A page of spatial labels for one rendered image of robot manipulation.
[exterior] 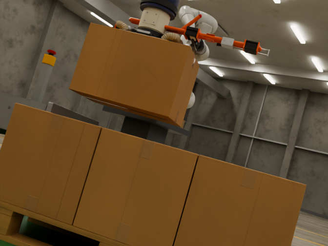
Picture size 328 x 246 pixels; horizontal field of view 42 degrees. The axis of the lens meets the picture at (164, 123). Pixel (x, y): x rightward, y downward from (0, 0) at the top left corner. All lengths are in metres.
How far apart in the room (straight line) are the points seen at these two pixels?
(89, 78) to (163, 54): 0.43
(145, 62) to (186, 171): 0.90
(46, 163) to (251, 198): 0.81
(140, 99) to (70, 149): 0.68
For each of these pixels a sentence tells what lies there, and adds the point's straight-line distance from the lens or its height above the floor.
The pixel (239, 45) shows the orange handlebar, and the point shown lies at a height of 1.22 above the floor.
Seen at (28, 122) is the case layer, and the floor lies 0.48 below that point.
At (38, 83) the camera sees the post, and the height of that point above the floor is 0.77.
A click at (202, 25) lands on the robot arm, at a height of 1.54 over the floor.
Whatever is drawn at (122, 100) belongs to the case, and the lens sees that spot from 2.31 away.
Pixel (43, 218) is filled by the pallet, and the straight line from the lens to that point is 1.77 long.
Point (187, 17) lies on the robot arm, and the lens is 3.19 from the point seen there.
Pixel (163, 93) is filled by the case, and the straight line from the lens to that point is 2.26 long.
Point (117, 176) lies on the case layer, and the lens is 1.65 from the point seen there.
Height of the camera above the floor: 0.49
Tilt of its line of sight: 5 degrees up
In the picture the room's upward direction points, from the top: 16 degrees clockwise
